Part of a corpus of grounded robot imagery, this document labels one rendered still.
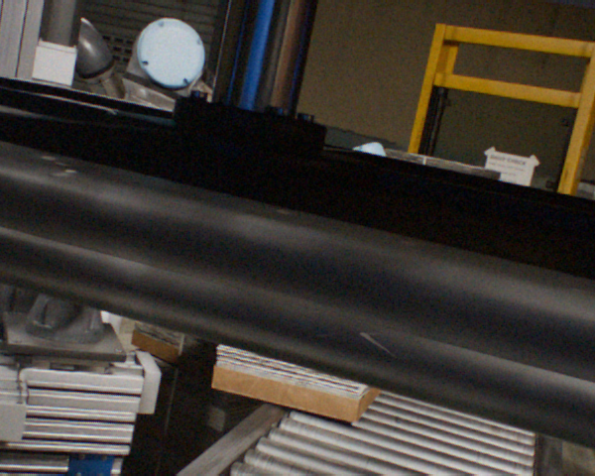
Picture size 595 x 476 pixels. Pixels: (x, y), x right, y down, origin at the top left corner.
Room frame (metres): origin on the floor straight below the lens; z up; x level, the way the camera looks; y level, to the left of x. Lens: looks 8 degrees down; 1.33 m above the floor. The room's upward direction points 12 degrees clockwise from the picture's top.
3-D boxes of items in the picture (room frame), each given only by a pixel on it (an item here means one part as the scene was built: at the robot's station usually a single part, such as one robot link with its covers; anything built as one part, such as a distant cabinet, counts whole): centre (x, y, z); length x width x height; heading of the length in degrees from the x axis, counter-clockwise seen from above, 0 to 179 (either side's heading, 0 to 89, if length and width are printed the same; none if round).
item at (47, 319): (1.75, 0.41, 0.87); 0.15 x 0.15 x 0.10
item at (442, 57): (4.00, -0.47, 0.97); 0.09 x 0.09 x 1.75; 56
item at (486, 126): (3.83, -0.75, 1.28); 0.57 x 0.01 x 0.65; 56
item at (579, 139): (3.63, -1.01, 0.97); 0.09 x 0.09 x 1.75; 56
